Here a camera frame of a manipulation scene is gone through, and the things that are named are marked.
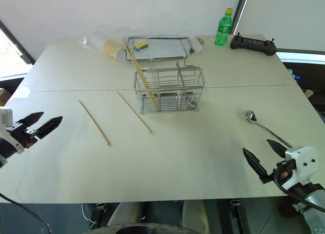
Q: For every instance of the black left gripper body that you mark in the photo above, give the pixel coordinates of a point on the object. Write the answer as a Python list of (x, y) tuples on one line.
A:
[(23, 136)]

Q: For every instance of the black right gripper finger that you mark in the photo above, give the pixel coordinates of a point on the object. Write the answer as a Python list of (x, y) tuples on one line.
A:
[(255, 163), (278, 148)]

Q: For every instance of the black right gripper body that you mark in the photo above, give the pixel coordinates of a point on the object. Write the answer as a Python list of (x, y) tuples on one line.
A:
[(283, 168)]

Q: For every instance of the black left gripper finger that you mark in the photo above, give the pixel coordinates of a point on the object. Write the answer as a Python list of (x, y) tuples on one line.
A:
[(30, 118), (49, 126)]

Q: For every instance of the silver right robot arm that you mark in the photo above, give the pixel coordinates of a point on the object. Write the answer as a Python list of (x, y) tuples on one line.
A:
[(314, 202)]

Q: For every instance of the cardboard box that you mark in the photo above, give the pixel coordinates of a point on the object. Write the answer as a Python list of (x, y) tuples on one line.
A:
[(3, 97)]

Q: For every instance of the long metal spoon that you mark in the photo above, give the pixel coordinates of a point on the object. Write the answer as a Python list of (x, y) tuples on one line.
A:
[(250, 116)]

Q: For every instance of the wooden chopstick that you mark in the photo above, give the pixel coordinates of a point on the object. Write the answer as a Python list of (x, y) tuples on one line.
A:
[(134, 66), (133, 112), (138, 66), (94, 122)]

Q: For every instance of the small wooden object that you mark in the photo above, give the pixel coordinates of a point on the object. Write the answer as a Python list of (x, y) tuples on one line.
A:
[(309, 93)]

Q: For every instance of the blue capped small items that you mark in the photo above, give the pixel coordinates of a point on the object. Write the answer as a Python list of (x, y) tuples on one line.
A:
[(294, 75)]

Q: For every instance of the white robot leg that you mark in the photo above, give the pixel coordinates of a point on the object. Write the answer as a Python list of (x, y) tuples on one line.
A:
[(195, 216), (124, 213)]

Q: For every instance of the bagged stack of paper cups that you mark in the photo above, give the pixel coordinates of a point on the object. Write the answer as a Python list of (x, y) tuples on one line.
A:
[(104, 45)]

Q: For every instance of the black remote controller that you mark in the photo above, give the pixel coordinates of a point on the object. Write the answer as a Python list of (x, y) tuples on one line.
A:
[(252, 44)]

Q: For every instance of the yellow sponge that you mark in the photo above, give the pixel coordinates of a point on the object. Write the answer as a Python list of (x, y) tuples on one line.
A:
[(141, 46)]

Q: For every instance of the clear plastic bag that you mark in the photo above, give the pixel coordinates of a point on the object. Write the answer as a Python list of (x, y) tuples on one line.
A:
[(198, 45)]

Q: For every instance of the green plastic bottle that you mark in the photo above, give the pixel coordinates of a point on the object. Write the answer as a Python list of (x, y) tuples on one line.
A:
[(223, 28)]

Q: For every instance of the dark rounded robot body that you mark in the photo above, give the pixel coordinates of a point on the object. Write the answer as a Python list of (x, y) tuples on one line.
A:
[(139, 229)]

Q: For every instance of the metal tray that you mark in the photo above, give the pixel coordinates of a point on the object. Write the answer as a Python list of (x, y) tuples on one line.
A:
[(162, 50)]

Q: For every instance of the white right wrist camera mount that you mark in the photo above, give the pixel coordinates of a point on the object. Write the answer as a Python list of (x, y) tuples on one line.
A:
[(303, 163)]

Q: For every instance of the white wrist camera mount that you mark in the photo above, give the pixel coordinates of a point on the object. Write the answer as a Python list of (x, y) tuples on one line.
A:
[(5, 117), (303, 163)]

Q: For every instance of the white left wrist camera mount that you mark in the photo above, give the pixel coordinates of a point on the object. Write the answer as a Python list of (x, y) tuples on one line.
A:
[(5, 117)]

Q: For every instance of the black table frame bracket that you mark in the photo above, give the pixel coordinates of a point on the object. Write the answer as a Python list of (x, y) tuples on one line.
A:
[(97, 215), (238, 216)]

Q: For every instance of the black window frame bar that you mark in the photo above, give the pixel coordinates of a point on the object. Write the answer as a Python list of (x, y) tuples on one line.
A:
[(17, 45)]

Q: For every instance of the grey window frame post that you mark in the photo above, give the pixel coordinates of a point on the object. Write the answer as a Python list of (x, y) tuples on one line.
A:
[(241, 12)]

